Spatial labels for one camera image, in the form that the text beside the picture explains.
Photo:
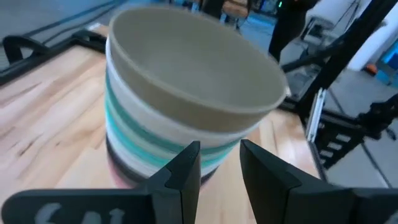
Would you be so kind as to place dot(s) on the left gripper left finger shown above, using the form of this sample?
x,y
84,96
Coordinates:
x,y
180,193

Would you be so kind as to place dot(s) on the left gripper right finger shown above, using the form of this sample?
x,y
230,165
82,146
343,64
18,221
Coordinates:
x,y
273,193

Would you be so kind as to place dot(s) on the white plastic bowl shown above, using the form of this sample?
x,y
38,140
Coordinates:
x,y
124,151
161,127

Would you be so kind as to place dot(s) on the mint green plastic bowl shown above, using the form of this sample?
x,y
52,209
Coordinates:
x,y
122,123

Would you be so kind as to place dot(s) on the dark teal plastic bowl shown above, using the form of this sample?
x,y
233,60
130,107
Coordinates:
x,y
124,112

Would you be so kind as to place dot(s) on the taupe plastic bowl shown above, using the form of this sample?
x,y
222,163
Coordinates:
x,y
192,68

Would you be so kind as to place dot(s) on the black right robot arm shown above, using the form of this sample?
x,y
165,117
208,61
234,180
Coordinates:
x,y
379,116

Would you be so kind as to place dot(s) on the small orange object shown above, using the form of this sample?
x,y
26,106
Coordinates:
x,y
371,69

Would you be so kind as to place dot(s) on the person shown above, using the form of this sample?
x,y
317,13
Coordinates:
x,y
289,28

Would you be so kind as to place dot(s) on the white cabinet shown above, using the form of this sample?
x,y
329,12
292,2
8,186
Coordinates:
x,y
373,49

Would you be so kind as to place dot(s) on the blue bin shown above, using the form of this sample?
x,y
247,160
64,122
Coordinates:
x,y
390,62

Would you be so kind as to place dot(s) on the brown chair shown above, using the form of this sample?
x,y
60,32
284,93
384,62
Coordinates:
x,y
236,7

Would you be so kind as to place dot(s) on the silver metal bracket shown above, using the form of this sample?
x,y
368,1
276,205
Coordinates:
x,y
314,118

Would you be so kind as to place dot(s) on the black metal rig frame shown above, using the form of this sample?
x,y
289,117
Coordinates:
x,y
90,42

